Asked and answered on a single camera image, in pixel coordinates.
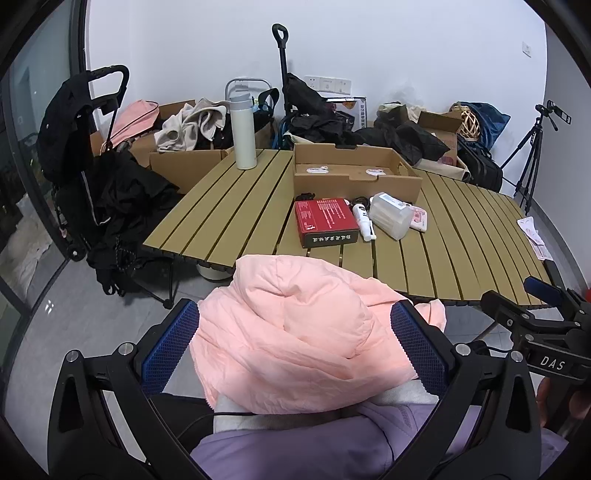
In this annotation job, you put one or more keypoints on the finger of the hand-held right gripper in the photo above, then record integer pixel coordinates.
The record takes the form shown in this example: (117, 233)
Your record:
(540, 287)
(505, 311)

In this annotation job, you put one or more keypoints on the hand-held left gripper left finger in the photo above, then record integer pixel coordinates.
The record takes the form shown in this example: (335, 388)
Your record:
(171, 346)

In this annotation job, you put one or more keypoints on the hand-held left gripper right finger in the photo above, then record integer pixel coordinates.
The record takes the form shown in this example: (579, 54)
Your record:
(418, 350)

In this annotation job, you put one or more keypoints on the pink wipes packet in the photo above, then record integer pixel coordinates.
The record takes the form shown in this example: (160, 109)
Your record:
(420, 219)

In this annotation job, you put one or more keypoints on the small white bottle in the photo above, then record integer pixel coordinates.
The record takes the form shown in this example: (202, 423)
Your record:
(364, 224)

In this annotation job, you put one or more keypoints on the translucent plastic container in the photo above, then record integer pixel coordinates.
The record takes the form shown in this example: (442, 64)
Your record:
(390, 214)

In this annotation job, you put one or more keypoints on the red box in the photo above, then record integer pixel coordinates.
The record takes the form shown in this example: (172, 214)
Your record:
(328, 221)

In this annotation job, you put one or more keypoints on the person's right hand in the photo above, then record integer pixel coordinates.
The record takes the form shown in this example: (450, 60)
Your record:
(544, 392)

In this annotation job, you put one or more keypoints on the white pink printed packet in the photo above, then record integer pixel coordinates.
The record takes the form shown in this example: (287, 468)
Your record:
(540, 251)
(528, 228)

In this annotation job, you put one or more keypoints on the white bucket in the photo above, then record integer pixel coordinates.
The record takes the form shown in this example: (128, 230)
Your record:
(212, 273)

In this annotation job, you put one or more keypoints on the pink puffer jacket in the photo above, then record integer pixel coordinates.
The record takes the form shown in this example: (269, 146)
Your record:
(300, 332)

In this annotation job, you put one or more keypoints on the black backpack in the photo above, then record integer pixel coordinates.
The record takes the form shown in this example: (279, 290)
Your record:
(480, 166)

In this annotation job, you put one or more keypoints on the black tripod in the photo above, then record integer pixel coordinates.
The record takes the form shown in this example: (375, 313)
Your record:
(531, 152)

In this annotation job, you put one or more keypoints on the purple garment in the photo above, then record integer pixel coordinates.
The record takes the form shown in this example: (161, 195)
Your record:
(300, 447)

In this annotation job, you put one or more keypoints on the blue bag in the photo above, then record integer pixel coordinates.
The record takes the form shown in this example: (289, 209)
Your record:
(491, 115)

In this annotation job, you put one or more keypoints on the large cardboard box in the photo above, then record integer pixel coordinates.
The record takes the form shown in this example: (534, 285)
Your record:
(189, 168)

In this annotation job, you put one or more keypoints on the wicker basket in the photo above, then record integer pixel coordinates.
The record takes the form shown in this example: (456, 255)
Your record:
(466, 121)

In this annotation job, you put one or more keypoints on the clear printed packet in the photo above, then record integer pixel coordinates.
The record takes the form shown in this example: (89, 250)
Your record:
(376, 173)
(316, 169)

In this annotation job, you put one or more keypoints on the cardboard box with flaps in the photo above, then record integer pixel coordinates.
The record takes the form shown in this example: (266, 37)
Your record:
(438, 122)

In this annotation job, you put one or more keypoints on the black jacket pile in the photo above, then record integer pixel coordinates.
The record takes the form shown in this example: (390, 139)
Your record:
(406, 138)

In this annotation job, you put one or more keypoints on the beige clothing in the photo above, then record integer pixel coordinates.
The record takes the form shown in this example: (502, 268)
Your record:
(189, 124)

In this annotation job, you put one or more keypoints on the white thermos bottle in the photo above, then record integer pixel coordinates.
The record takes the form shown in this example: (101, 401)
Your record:
(244, 134)

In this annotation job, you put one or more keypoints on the pink backpack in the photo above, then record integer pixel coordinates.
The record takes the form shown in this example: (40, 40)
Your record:
(134, 120)

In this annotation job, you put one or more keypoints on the beige cloth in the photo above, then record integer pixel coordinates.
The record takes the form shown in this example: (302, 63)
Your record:
(392, 110)

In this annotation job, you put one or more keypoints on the black stroller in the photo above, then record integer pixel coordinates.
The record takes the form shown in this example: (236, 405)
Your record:
(69, 138)

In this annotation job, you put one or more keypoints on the printed carton box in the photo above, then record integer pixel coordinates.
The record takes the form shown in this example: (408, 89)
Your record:
(353, 110)

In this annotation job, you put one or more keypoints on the glass sliding door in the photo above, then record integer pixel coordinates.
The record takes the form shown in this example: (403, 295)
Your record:
(27, 115)

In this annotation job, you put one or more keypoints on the black blue trolley cart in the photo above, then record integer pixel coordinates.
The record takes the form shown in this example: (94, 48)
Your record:
(280, 69)

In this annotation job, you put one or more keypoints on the white wall switch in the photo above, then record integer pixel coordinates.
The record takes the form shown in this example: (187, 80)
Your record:
(527, 49)

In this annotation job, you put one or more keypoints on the white wall socket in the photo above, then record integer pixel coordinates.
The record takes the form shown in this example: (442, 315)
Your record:
(343, 84)
(311, 81)
(327, 83)

